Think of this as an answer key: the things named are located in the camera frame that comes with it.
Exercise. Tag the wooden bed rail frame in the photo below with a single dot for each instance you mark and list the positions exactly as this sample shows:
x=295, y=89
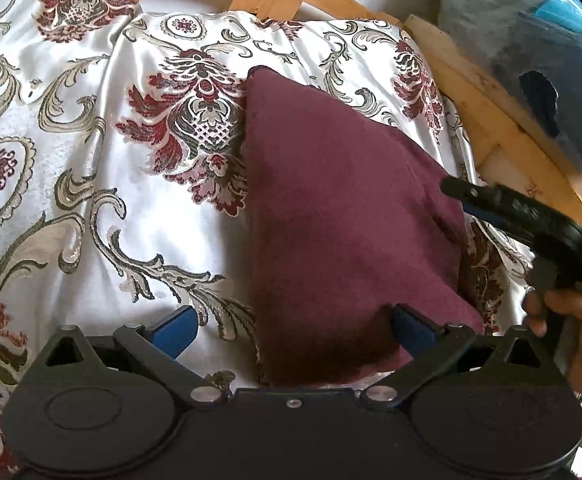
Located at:
x=508, y=145

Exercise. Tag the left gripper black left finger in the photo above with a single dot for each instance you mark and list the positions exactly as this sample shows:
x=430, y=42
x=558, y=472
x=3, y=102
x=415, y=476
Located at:
x=153, y=351

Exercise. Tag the maroon small garment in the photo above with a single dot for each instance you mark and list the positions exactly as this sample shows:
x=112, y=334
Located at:
x=346, y=218

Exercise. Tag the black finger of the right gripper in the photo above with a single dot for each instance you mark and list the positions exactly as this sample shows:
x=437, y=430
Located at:
x=518, y=215

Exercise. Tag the white floral satin bedspread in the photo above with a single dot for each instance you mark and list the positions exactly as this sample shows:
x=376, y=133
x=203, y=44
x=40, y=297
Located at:
x=123, y=198

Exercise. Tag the blue grey plush in plastic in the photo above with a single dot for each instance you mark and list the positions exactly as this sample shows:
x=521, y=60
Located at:
x=534, y=49

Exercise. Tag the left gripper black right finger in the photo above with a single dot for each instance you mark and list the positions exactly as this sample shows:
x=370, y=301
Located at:
x=434, y=350

